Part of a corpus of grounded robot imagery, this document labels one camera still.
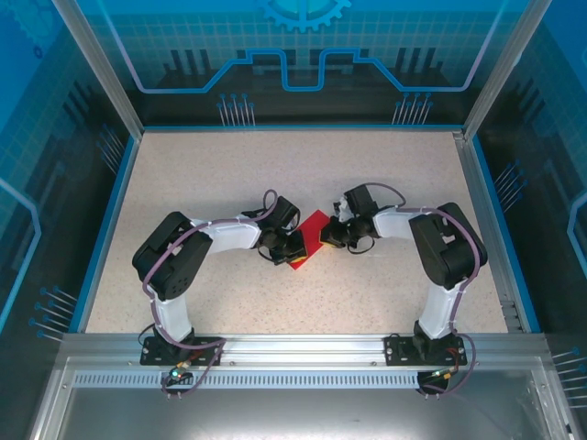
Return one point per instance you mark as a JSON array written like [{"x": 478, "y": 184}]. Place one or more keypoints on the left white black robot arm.
[{"x": 174, "y": 256}]

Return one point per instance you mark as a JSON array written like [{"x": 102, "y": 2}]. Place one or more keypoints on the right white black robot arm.
[{"x": 449, "y": 252}]

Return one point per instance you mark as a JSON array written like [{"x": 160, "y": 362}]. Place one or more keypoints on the blue table edge strip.
[
  {"x": 107, "y": 229},
  {"x": 489, "y": 183}
]

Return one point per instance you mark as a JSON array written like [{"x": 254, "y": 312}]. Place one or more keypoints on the grey metal tray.
[{"x": 293, "y": 412}]

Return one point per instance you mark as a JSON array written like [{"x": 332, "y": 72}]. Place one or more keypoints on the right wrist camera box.
[{"x": 362, "y": 199}]

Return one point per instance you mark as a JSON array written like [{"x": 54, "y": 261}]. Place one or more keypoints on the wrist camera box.
[
  {"x": 362, "y": 199},
  {"x": 286, "y": 211}
]

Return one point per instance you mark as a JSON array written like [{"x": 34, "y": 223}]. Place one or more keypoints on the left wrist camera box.
[{"x": 286, "y": 211}]

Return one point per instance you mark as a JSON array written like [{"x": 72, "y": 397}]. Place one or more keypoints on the aluminium mounting rail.
[{"x": 302, "y": 348}]

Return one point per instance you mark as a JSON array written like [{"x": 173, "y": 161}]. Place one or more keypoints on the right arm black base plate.
[{"x": 396, "y": 350}]

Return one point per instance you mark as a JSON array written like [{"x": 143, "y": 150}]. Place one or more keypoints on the aluminium side rail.
[{"x": 472, "y": 174}]

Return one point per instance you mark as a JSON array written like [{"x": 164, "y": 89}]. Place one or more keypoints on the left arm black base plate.
[{"x": 151, "y": 353}]

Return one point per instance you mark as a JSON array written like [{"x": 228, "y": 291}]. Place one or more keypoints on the aluminium frame post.
[
  {"x": 498, "y": 69},
  {"x": 106, "y": 73}
]

